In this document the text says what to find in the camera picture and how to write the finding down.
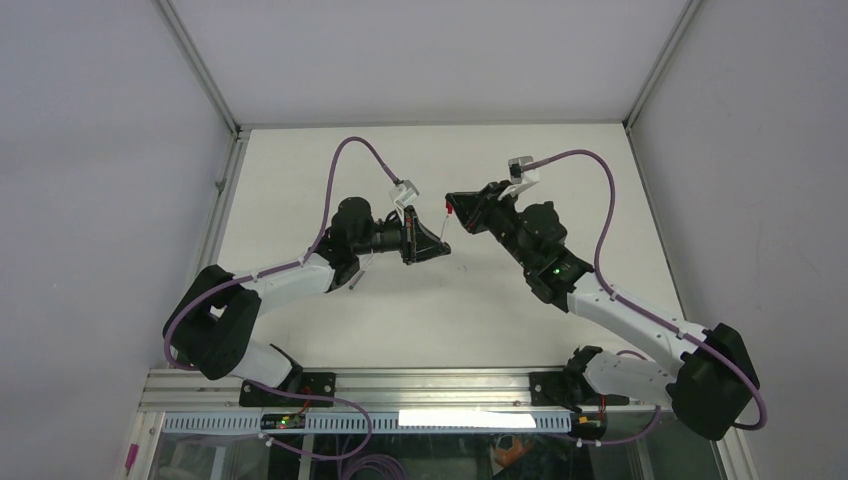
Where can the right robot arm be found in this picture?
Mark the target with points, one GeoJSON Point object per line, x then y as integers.
{"type": "Point", "coordinates": [704, 375]}

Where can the white black marker pen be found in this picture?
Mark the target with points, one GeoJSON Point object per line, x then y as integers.
{"type": "Point", "coordinates": [361, 273]}

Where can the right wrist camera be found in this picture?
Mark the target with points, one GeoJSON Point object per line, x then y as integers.
{"type": "Point", "coordinates": [521, 177]}

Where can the orange object under table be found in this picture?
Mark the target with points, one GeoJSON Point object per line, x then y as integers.
{"type": "Point", "coordinates": [508, 449]}

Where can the white slotted cable duct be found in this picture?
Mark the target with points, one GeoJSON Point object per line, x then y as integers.
{"type": "Point", "coordinates": [405, 421]}

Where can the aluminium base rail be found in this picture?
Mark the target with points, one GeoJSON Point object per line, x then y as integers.
{"type": "Point", "coordinates": [376, 390]}

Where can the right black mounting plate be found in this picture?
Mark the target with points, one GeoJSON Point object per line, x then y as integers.
{"type": "Point", "coordinates": [569, 391]}

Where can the black mounting plate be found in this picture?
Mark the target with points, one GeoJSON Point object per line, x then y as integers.
{"type": "Point", "coordinates": [569, 391]}
{"type": "Point", "coordinates": [312, 383]}

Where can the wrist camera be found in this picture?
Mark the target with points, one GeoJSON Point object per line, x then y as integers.
{"type": "Point", "coordinates": [521, 177]}
{"type": "Point", "coordinates": [403, 194]}

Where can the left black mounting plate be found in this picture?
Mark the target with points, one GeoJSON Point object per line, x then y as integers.
{"type": "Point", "coordinates": [312, 383]}

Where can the thin white red pen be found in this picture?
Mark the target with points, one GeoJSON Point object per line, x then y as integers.
{"type": "Point", "coordinates": [444, 226]}

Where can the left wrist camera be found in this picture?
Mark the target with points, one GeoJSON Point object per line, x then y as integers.
{"type": "Point", "coordinates": [403, 194]}

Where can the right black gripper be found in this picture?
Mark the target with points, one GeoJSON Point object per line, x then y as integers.
{"type": "Point", "coordinates": [473, 209]}

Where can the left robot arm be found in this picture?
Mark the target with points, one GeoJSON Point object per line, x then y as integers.
{"type": "Point", "coordinates": [212, 325]}

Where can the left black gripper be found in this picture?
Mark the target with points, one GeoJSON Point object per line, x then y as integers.
{"type": "Point", "coordinates": [417, 244]}

